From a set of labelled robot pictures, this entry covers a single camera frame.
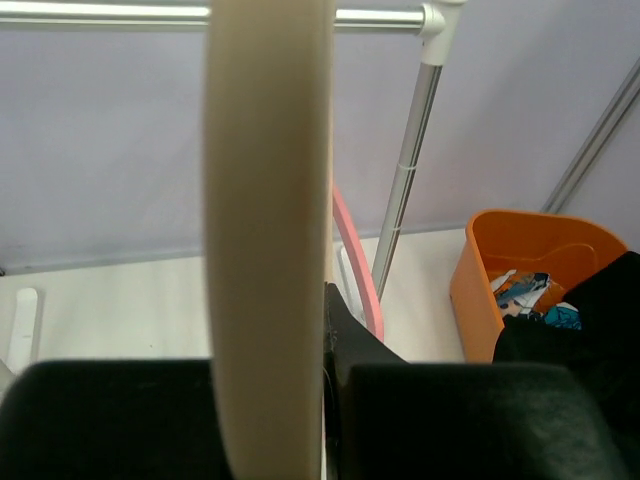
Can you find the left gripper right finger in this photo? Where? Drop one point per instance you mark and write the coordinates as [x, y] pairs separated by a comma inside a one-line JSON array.
[[454, 421]]

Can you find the black shorts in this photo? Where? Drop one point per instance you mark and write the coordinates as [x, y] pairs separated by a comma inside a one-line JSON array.
[[602, 357]]

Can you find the silver clothes rack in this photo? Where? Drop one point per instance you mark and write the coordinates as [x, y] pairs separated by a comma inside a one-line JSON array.
[[433, 22]]

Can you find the colourful patterned shorts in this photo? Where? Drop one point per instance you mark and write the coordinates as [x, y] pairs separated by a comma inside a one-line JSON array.
[[534, 297]]

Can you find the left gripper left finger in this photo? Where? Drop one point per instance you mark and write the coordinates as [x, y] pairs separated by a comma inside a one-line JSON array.
[[112, 419]]

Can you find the beige wooden hanger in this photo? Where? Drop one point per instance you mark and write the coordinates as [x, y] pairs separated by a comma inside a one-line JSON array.
[[266, 172]]

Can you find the orange plastic basket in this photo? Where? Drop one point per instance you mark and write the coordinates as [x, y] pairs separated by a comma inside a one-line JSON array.
[[568, 249]]

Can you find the pink plastic hanger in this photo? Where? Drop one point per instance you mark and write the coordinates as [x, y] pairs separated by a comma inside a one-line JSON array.
[[365, 285]]

